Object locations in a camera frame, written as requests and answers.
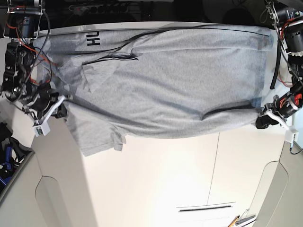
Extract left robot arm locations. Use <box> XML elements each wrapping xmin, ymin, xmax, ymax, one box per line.
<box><xmin>255</xmin><ymin>0</ymin><xmax>303</xmax><ymax>129</ymax></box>

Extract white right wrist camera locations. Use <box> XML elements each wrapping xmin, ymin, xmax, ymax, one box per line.
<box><xmin>33</xmin><ymin>121</ymin><xmax>50</xmax><ymax>137</ymax></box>

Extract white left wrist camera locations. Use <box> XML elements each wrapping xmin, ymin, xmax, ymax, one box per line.
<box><xmin>285</xmin><ymin>129</ymin><xmax>299</xmax><ymax>143</ymax></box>

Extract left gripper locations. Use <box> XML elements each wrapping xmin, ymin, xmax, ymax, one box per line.
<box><xmin>255</xmin><ymin>94</ymin><xmax>301</xmax><ymax>130</ymax></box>

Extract grey panel right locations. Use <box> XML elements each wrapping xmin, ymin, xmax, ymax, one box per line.
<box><xmin>247</xmin><ymin>142</ymin><xmax>303</xmax><ymax>227</ymax></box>

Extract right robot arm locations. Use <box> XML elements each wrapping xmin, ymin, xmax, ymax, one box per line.
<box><xmin>0</xmin><ymin>0</ymin><xmax>67</xmax><ymax>124</ymax></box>

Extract grey T-shirt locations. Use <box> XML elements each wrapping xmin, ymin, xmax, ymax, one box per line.
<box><xmin>34</xmin><ymin>25</ymin><xmax>273</xmax><ymax>156</ymax></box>

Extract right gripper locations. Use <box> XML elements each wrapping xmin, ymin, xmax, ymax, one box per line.
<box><xmin>22</xmin><ymin>89</ymin><xmax>69</xmax><ymax>123</ymax></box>

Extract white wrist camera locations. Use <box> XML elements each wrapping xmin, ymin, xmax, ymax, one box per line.
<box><xmin>285</xmin><ymin>129</ymin><xmax>299</xmax><ymax>143</ymax></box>
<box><xmin>33</xmin><ymin>121</ymin><xmax>50</xmax><ymax>137</ymax></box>

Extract tools at bottom edge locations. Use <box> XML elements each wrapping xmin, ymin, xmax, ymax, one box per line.
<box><xmin>228</xmin><ymin>209</ymin><xmax>257</xmax><ymax>227</ymax></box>

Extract grey bin left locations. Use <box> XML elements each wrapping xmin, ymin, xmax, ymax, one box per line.
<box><xmin>0</xmin><ymin>136</ymin><xmax>34</xmax><ymax>202</ymax></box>

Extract blue tool in bin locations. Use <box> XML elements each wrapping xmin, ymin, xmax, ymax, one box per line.
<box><xmin>0</xmin><ymin>144</ymin><xmax>14</xmax><ymax>186</ymax></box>

